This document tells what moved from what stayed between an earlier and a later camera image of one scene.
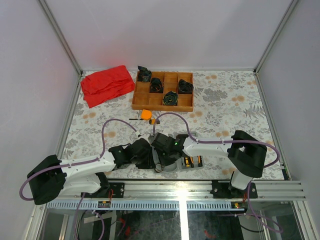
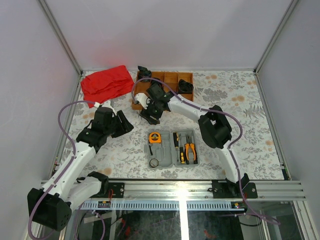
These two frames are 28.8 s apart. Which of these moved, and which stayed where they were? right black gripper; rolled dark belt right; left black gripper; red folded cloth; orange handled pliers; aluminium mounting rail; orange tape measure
Moved: orange tape measure; left black gripper; orange handled pliers; right black gripper
Stayed: rolled dark belt right; red folded cloth; aluminium mounting rail
